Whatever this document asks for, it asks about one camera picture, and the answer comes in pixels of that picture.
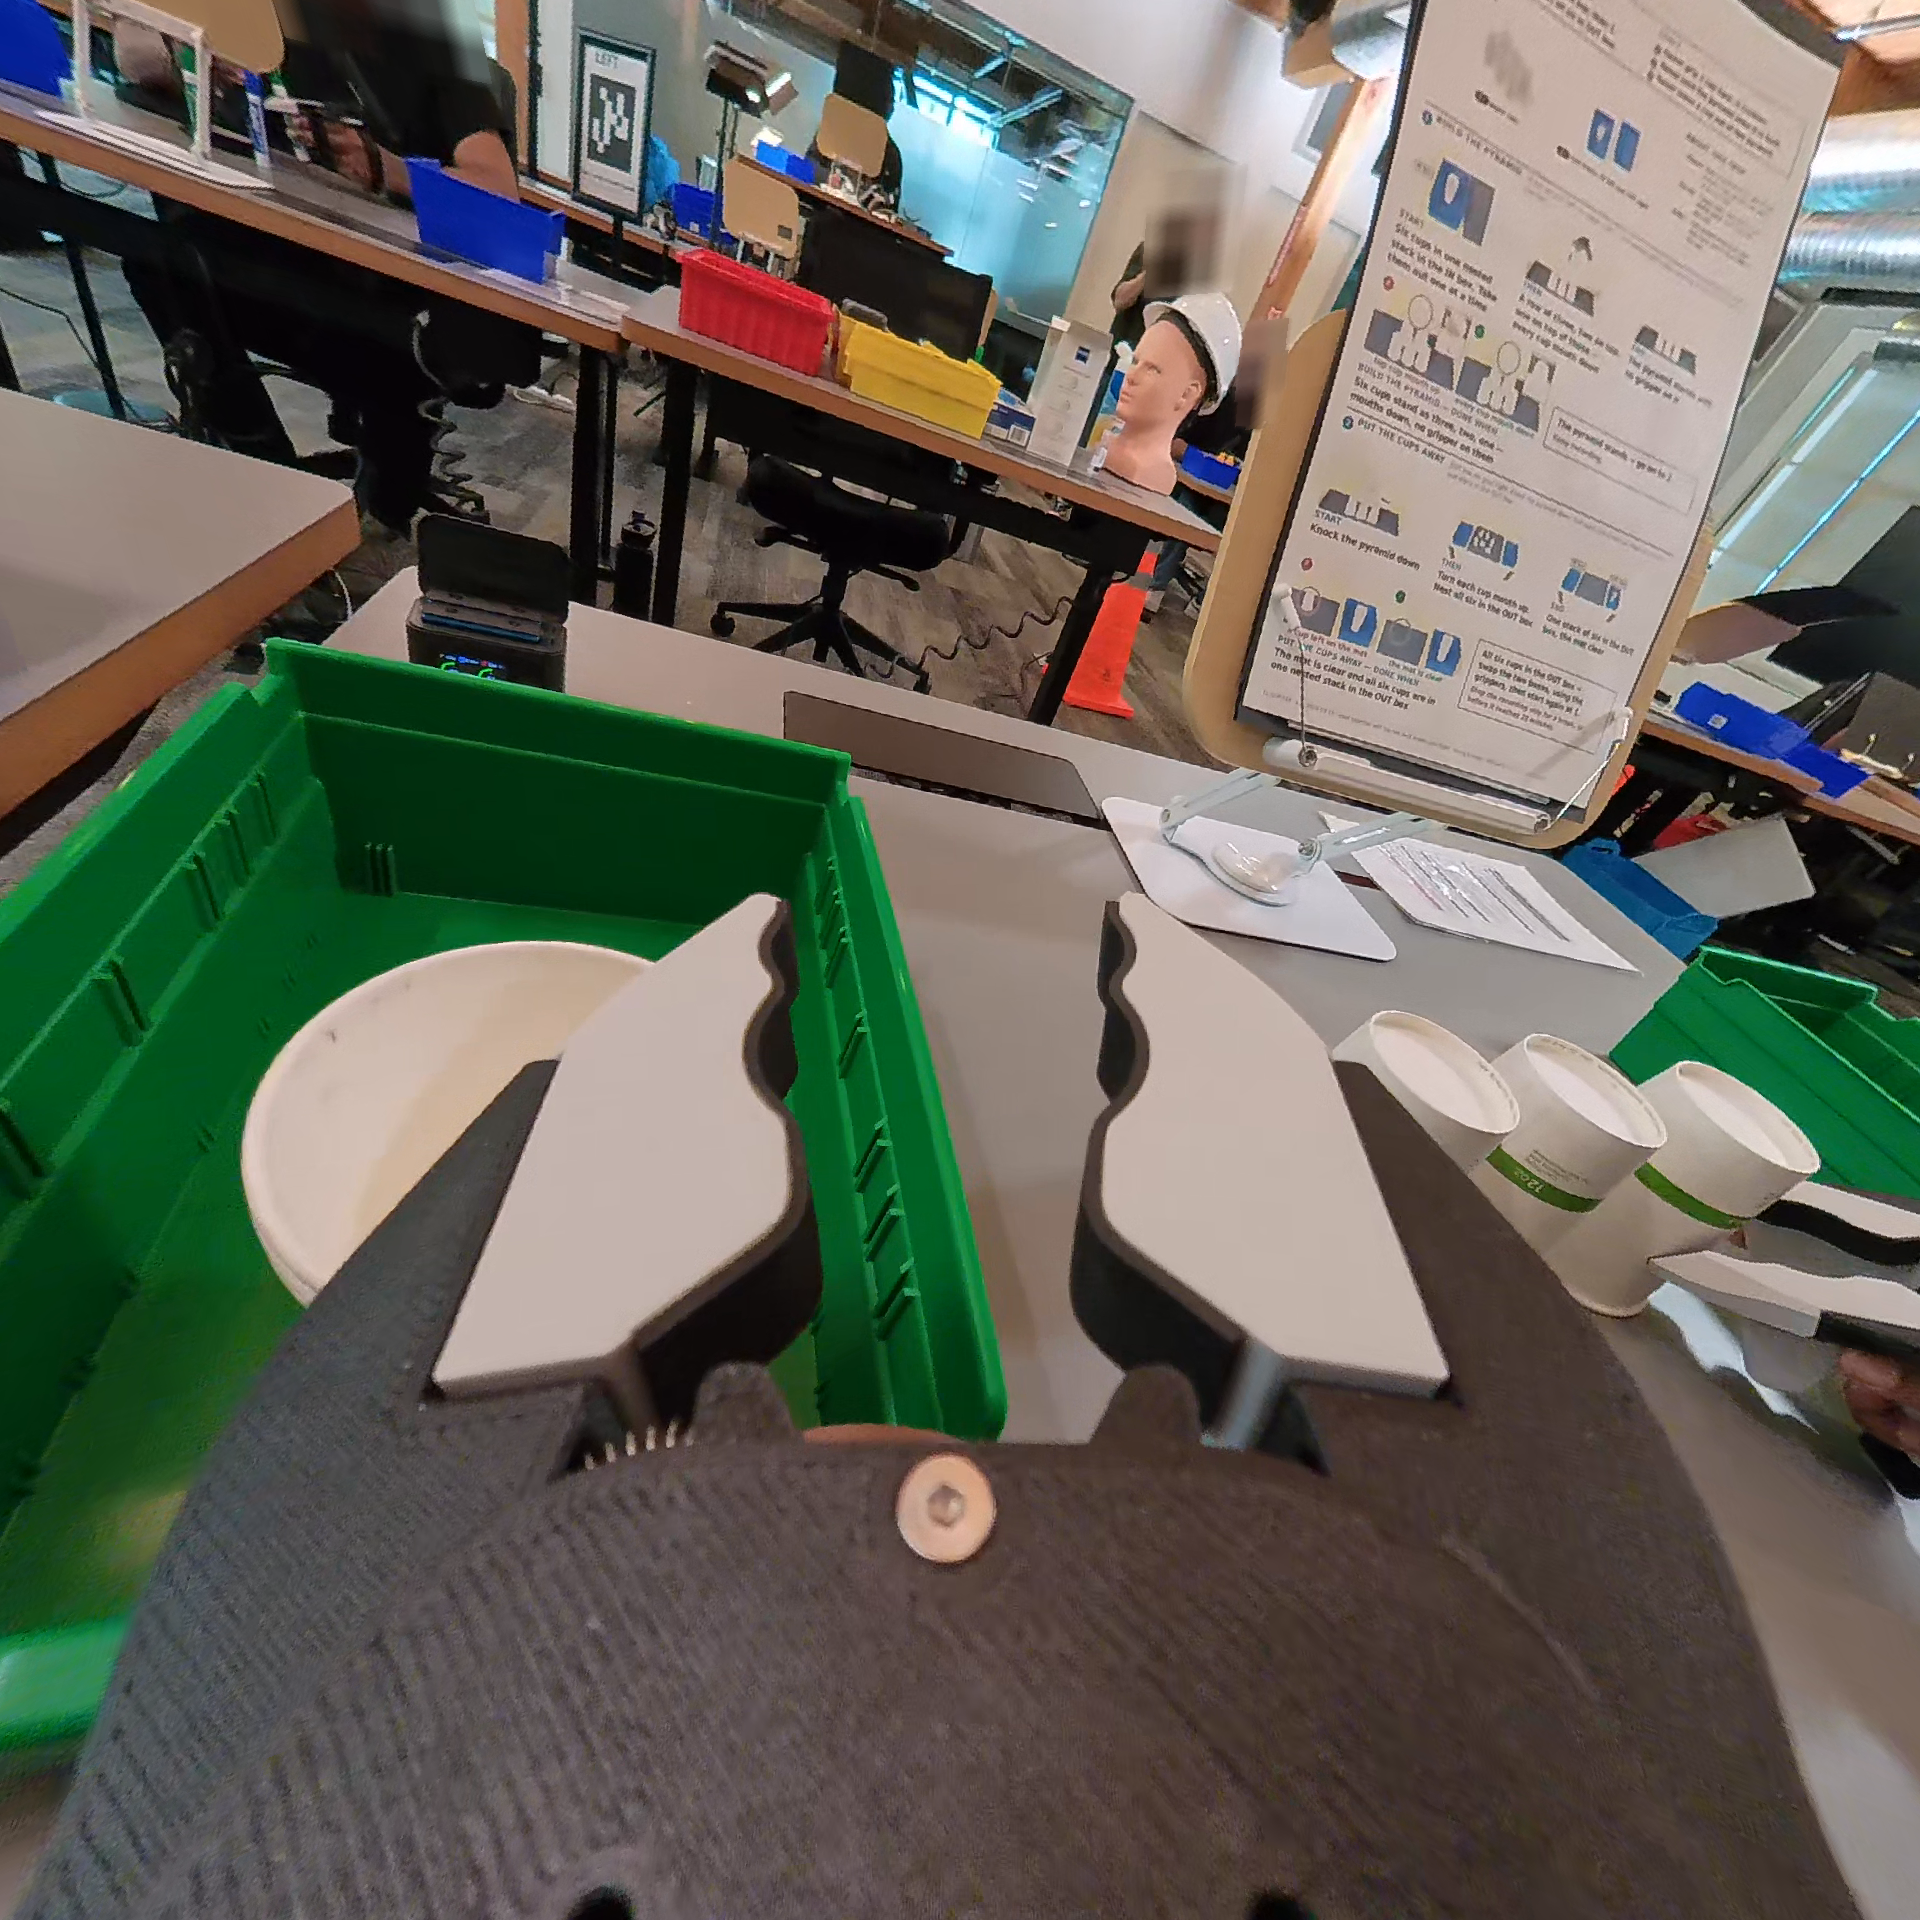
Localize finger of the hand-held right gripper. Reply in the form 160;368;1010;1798
1740;1179;1920;1268
1650;1253;1920;1344

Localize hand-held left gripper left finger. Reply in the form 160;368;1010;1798
428;892;828;1434

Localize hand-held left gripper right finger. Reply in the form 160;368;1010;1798
1073;892;1457;1455

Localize white paper cup green band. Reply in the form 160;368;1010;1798
1334;1008;1521;1163
1552;1061;1822;1320
1476;1031;1666;1255
240;939;664;1308

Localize green plastic bin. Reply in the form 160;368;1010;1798
0;638;1010;1757
1611;943;1920;1203

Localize grey desk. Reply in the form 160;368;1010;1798
322;566;1920;1920

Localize person's right hand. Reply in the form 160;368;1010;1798
1843;1346;1920;1488

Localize grey folded board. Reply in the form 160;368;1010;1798
1650;816;1863;920

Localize laminated paper card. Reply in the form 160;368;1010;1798
1352;832;1638;974

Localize wooden table with bins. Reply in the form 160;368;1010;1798
1642;704;1920;840

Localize orange traffic cone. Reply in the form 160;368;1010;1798
1064;547;1161;720

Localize black battery charging case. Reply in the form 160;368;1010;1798
404;511;571;692

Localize black office chair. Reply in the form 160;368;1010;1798
712;451;970;676

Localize wooden table black legs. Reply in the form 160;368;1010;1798
623;286;1226;723

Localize mannequin head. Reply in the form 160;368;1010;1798
1102;300;1226;494

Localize white carton box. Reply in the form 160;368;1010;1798
1031;315;1127;459

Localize yellow plastic bin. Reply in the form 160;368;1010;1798
836;307;1004;442

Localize printed instruction sheet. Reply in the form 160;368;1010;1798
1241;0;1846;818

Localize white hard hat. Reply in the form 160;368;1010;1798
1144;293;1249;408

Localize red plastic bin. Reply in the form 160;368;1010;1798
679;247;836;376

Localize long wooden edged table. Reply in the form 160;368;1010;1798
0;82;634;602

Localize black white marker sign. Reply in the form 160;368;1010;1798
574;29;657;220

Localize silver ventilation duct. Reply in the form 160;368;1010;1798
1776;135;1920;325

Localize white frame stand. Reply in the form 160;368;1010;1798
66;0;214;159

